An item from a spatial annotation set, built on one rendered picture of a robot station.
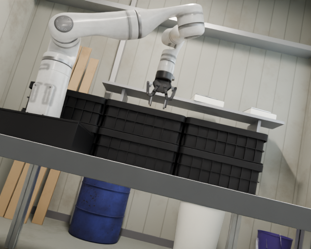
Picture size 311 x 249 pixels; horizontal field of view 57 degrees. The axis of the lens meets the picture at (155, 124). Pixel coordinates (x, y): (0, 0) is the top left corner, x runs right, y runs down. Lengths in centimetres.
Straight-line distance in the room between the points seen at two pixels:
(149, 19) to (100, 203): 215
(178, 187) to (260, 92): 333
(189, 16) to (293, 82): 309
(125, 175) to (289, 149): 335
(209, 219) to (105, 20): 227
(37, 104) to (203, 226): 227
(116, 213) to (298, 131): 234
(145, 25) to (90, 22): 17
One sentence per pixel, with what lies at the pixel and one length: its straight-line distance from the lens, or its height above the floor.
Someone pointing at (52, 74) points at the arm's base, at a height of 91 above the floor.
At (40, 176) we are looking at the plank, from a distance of 318.
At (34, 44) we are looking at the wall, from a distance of 409.
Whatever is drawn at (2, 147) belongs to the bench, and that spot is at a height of 68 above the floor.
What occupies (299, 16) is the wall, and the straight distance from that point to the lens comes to 444.
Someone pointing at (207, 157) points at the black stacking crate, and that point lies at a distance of 103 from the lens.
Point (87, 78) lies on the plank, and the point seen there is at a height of 164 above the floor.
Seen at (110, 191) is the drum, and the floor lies 48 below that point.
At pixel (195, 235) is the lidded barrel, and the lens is 290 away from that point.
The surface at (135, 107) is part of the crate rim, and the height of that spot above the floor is 92.
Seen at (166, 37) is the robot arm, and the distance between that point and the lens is 131.
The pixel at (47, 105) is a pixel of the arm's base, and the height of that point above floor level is 81.
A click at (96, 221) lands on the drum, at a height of 19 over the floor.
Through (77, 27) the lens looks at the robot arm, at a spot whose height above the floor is 107.
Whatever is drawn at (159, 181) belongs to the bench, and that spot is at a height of 68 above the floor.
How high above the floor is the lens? 68
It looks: 11 degrees up
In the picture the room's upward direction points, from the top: 14 degrees clockwise
